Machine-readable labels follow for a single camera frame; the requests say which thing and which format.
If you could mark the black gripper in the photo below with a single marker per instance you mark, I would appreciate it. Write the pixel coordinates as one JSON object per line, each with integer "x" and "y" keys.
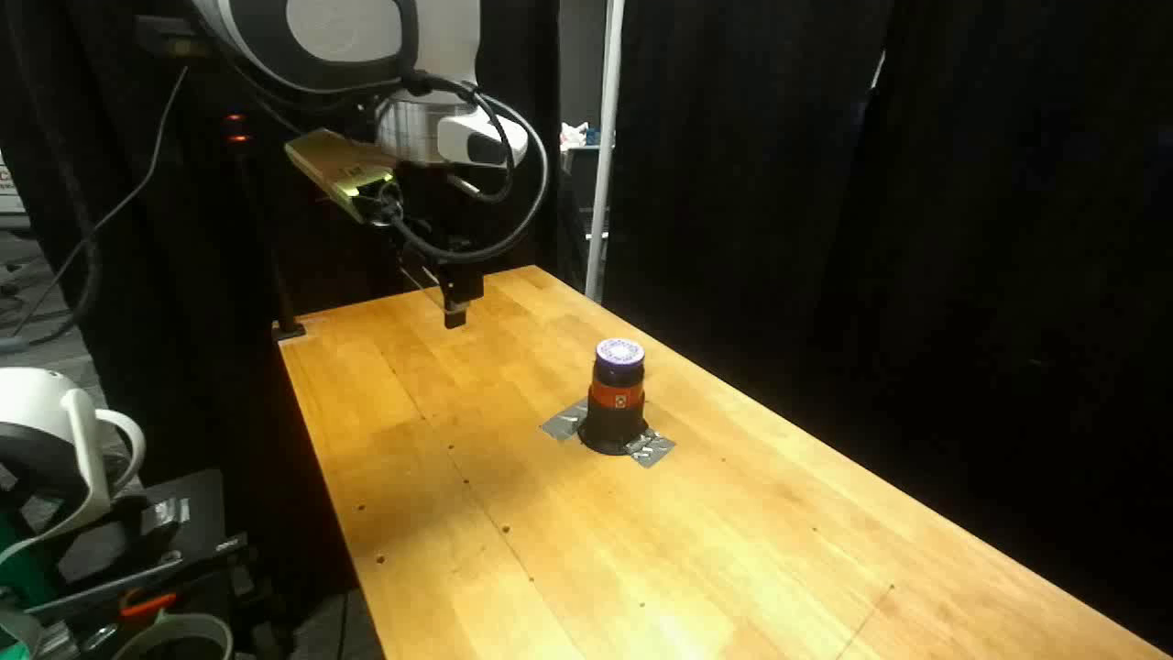
{"x": 443, "y": 206}

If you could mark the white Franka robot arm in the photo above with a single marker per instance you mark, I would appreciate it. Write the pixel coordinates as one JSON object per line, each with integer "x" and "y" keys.
{"x": 333, "y": 37}

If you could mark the dark bottle with orange band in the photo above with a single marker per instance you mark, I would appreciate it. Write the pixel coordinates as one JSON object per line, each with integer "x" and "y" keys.
{"x": 613, "y": 406}

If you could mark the small grey metal block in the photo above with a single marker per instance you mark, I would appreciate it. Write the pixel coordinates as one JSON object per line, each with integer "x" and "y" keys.
{"x": 567, "y": 422}

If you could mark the black stand with red light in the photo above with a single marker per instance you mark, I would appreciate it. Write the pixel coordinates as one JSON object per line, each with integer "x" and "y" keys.
{"x": 278, "y": 268}

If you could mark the white vertical pole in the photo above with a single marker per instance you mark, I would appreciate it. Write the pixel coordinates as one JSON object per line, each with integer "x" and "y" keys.
{"x": 603, "y": 148}

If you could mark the black equipment case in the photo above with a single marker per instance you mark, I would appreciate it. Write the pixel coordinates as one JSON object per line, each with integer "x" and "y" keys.
{"x": 134, "y": 550}

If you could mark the white mug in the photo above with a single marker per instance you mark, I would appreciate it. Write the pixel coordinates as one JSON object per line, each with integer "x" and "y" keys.
{"x": 55, "y": 426}

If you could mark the black curtain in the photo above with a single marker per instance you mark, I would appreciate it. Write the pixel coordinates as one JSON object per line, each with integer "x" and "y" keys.
{"x": 928, "y": 223}

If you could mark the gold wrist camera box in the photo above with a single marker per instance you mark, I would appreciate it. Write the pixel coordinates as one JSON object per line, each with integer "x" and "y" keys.
{"x": 335, "y": 167}

